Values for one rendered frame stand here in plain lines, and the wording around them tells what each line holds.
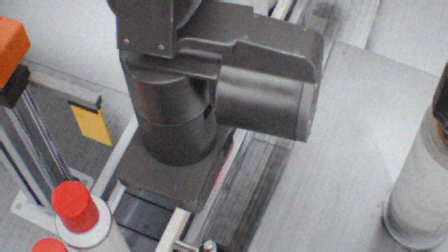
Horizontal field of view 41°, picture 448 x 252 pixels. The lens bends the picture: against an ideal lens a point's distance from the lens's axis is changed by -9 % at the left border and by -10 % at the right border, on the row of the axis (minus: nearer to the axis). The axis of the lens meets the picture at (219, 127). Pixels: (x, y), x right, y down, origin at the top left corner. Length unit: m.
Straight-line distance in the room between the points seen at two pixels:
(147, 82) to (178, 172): 0.10
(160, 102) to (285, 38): 0.09
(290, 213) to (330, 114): 0.14
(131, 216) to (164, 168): 0.24
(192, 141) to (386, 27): 0.53
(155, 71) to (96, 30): 0.54
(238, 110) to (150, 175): 0.11
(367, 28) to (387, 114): 0.18
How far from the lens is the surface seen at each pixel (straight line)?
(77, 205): 0.50
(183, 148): 0.46
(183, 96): 0.41
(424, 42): 0.93
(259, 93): 0.38
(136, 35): 0.37
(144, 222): 0.71
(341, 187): 0.72
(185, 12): 0.36
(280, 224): 0.70
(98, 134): 0.53
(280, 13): 0.81
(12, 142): 0.63
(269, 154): 0.79
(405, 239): 0.70
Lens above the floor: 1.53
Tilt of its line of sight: 59 degrees down
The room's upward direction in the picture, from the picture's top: 5 degrees counter-clockwise
